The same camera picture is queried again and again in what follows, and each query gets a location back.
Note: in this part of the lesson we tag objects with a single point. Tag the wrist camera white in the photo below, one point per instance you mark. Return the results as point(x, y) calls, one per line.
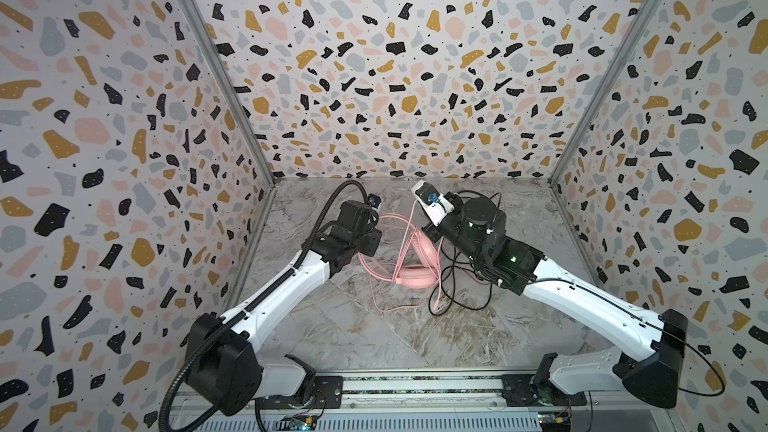
point(434, 204)
point(374, 201)

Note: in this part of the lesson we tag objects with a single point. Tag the right aluminium corner post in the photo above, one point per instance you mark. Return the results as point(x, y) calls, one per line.
point(623, 54)

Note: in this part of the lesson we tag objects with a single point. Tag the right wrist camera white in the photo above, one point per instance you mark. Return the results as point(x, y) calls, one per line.
point(434, 204)

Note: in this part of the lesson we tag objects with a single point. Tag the left aluminium corner post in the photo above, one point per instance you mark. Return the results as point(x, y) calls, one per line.
point(210, 54)

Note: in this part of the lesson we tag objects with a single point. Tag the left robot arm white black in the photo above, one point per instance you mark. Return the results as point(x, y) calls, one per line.
point(222, 363)

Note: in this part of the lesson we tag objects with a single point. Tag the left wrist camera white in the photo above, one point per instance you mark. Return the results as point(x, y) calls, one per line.
point(374, 201)

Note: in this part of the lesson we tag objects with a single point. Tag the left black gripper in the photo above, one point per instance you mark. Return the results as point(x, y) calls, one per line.
point(374, 237)

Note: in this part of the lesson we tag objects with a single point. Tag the left green circuit board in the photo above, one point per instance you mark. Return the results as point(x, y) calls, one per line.
point(297, 423)

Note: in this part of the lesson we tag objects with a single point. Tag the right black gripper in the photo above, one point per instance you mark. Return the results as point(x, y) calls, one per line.
point(442, 226)

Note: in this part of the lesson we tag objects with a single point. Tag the aluminium corner post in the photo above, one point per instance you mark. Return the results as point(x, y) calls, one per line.
point(623, 54)
point(210, 54)

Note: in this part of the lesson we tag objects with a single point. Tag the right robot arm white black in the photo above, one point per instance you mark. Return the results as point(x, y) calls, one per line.
point(647, 349)

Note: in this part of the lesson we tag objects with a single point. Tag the pink headphones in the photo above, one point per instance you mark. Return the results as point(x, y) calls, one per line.
point(417, 265)

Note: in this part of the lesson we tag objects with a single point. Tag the right circuit board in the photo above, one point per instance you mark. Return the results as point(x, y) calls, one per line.
point(554, 422)

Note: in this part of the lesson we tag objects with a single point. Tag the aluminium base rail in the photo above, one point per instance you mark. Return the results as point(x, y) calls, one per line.
point(446, 400)

